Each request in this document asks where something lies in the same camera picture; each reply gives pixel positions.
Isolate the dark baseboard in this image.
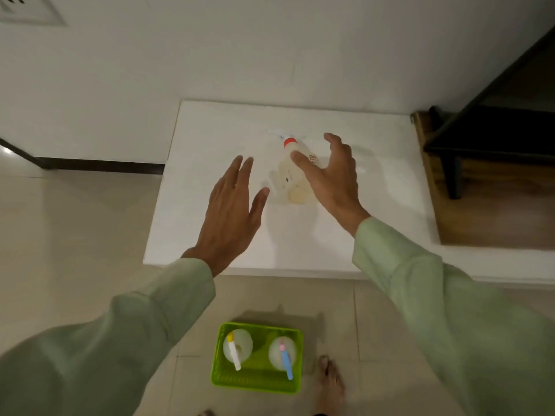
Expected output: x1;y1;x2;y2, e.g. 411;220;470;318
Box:
0;138;165;175

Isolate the clear plastic bottle red cap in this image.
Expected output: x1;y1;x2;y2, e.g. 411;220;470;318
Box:
277;137;321;206

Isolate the person's right forearm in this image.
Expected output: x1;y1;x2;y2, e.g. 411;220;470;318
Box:
352;216;555;416

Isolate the dark table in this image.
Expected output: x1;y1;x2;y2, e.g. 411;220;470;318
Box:
423;26;555;200

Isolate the person's left hand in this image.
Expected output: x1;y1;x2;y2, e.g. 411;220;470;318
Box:
182;156;270;278

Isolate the clear bottle pink blue nozzle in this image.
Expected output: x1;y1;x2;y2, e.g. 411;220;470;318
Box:
268;335;297;381

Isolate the clear bottle yellow white nozzle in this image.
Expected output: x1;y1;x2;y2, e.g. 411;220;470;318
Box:
223;328;253;371

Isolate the wooden platform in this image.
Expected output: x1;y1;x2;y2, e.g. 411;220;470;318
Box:
411;110;555;250

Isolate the green plastic basket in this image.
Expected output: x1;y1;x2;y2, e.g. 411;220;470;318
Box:
211;322;303;395

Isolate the white wall socket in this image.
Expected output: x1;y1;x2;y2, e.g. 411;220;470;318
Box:
0;0;66;27

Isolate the person's right hand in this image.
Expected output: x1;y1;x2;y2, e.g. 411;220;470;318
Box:
290;133;371;237

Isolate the person's left forearm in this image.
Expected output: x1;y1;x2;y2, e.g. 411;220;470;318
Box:
0;257;216;416

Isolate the person's right foot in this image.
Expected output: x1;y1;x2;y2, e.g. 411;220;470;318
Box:
313;355;347;416

